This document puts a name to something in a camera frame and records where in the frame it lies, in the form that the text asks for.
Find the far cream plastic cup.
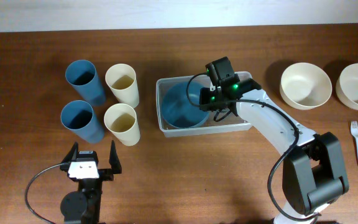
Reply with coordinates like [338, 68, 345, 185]
[105, 63, 139, 108]

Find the cream plastic cup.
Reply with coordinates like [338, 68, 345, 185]
[104, 103, 140, 146]
[105, 63, 139, 108]

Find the blue plastic bowl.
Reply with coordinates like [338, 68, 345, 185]
[161, 82, 209, 129]

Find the near cream plastic cup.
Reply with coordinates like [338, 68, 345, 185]
[104, 103, 140, 146]

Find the far blue plastic cup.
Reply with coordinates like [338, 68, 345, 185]
[65, 60, 106, 106]

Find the blue plastic cup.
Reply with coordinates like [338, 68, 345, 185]
[65, 60, 106, 106]
[60, 100, 104, 144]

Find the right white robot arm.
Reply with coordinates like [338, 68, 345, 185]
[198, 71, 349, 223]

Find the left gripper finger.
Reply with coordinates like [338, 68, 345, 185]
[109, 140, 122, 174]
[62, 142, 78, 163]

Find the near blue plastic cup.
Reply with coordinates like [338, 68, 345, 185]
[60, 100, 104, 144]

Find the clear plastic storage container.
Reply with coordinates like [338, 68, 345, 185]
[156, 76, 252, 138]

